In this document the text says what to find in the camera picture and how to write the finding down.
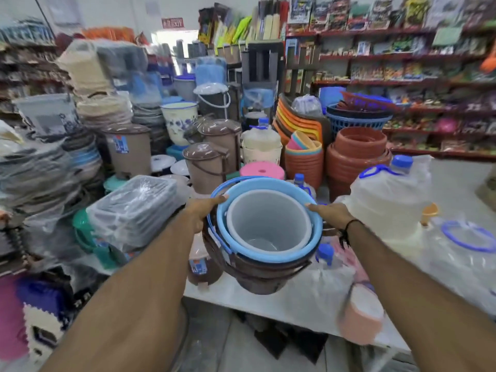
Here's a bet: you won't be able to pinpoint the person's left hand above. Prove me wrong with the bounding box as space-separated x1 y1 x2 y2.
182 195 229 234

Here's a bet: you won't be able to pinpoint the person's right hand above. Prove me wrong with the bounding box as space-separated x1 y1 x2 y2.
306 202 357 231

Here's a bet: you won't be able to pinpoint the blue plastic bucket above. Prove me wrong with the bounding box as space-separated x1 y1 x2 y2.
206 176 324 265

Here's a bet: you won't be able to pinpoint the person's right forearm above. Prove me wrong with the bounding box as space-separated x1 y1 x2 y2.
341 220 496 372

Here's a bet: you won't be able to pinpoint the person's left forearm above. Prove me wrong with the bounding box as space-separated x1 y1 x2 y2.
41 205 202 372

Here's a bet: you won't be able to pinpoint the beige pedal bin brown lid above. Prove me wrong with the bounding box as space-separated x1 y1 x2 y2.
182 142 230 195
197 119 243 175
102 124 152 179

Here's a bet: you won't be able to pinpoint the black wristband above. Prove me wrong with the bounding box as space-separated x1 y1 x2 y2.
339 219 363 249

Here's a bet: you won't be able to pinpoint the stack of orange pots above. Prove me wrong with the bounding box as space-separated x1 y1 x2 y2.
284 131 324 190

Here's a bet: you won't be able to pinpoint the pink round lid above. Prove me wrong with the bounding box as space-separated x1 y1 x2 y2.
239 162 286 181

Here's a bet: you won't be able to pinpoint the grey plastic bucket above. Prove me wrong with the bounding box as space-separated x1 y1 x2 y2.
226 189 312 253

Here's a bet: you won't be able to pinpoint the stack of terracotta plant pots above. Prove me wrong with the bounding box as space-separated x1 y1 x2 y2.
325 127 393 203

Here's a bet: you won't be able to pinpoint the small clear jug blue cap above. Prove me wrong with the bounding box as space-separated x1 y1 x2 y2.
300 243 351 310

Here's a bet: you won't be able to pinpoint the cream water cooler jug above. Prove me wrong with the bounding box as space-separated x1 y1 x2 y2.
241 118 283 166

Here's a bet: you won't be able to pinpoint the small beige bin brown lid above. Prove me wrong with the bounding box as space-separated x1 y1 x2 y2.
188 232 224 288

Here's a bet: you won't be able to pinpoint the stack of wrapped clear trays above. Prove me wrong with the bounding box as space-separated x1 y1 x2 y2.
86 175 184 253

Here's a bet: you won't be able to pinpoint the dark brown plastic bucket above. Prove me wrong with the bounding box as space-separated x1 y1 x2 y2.
202 228 312 296

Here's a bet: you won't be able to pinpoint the white floral bucket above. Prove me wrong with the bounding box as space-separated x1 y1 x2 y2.
160 101 199 147

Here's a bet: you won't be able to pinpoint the stack of orange basins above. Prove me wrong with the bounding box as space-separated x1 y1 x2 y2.
272 94 324 147

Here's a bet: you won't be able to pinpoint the blue plastic laundry basket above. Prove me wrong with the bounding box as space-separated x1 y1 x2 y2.
325 104 393 137

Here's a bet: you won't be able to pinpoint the dark bucket with white lid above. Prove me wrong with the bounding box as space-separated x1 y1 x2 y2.
193 83 232 121

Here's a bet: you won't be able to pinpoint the orange plastic cup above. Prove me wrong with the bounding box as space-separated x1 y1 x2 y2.
420 203 439 228

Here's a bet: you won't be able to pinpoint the pink plastic bucket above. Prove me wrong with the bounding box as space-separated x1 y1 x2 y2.
338 282 385 346

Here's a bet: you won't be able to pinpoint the red plastic basket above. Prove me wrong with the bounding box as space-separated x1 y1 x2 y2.
341 91 397 113

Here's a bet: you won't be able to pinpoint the wrapped blue water dispenser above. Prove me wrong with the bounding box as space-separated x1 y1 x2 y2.
195 56 228 88

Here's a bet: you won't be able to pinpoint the stack of dark grey stools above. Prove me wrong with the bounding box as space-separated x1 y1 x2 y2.
239 40 286 94

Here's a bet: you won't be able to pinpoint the green plastic basin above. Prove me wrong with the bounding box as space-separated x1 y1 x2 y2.
72 208 130 269

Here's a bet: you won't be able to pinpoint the red shelving with packaged goods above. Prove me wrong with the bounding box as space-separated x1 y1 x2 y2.
285 0 496 164

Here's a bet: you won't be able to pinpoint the row of colourful packaged brooms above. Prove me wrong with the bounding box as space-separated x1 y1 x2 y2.
197 0 290 46

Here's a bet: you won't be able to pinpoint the wrapped stack of cream baskets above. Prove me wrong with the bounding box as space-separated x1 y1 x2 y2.
57 39 117 99

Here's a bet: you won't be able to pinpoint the wrapped stack of grey baskets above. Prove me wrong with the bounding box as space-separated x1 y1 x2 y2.
0 128 103 237

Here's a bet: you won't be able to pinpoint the grey printed storage box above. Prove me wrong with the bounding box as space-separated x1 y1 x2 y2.
13 94 80 137

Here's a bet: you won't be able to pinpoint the purple and pink foam mats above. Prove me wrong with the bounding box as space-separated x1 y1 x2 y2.
0 273 76 366

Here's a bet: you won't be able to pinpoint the large clear jug blue handle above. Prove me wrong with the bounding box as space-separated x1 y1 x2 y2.
335 155 432 244

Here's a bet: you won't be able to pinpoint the wrapped clear jug blue handle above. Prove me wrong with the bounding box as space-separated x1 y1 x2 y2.
420 218 496 320

